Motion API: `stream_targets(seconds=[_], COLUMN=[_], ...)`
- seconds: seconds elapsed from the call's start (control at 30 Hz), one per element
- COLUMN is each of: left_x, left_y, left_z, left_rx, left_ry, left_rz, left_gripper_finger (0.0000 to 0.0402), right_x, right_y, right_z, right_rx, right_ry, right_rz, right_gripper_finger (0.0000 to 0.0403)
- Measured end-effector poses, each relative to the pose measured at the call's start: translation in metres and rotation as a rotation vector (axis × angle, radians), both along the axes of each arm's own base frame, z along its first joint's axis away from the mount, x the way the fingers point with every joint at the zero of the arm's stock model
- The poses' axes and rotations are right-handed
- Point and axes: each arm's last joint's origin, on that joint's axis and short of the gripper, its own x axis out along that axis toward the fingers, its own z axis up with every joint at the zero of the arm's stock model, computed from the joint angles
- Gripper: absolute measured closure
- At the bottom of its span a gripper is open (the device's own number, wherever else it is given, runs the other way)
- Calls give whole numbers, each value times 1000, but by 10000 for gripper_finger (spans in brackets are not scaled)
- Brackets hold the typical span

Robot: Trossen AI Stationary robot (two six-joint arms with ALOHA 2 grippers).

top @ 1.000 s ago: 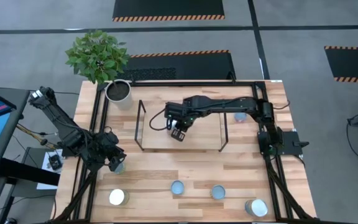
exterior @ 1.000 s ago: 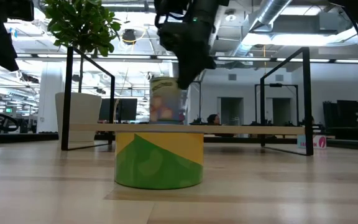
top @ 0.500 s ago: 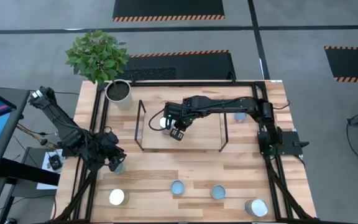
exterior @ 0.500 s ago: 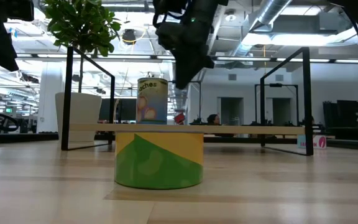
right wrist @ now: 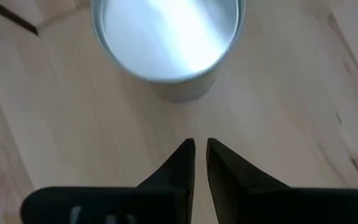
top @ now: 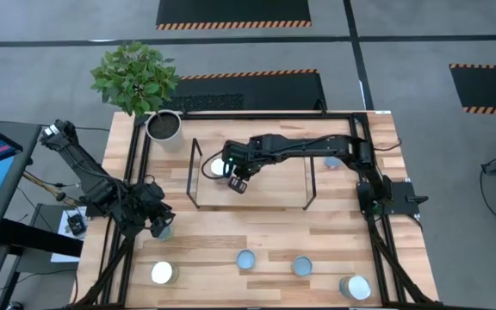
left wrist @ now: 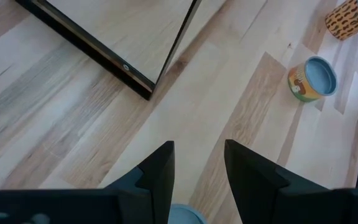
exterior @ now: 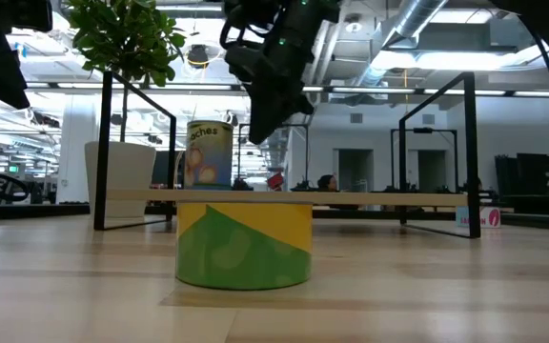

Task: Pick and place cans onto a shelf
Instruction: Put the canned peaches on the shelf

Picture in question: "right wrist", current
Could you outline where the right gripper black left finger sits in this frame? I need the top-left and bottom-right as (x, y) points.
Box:
(19, 138), (196, 224)

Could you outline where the pale grey tin can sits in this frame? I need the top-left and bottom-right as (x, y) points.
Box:
(89, 0), (247, 103)

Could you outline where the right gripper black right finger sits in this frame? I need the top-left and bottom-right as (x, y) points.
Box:
(206, 138), (358, 224)

